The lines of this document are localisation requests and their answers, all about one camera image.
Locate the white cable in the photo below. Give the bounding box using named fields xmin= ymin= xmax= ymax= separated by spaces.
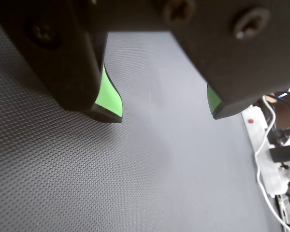
xmin=254 ymin=95 xmax=290 ymax=232

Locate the white power strip red switch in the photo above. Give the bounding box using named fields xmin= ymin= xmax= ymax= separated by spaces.
xmin=241 ymin=105 xmax=290 ymax=197

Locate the black plug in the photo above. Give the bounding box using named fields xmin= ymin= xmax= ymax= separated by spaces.
xmin=269 ymin=146 xmax=290 ymax=163

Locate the grey textured mat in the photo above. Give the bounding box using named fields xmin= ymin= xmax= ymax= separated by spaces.
xmin=0 ymin=12 xmax=285 ymax=232

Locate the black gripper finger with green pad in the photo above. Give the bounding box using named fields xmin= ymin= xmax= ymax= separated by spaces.
xmin=164 ymin=0 xmax=290 ymax=121
xmin=0 ymin=0 xmax=124 ymax=124

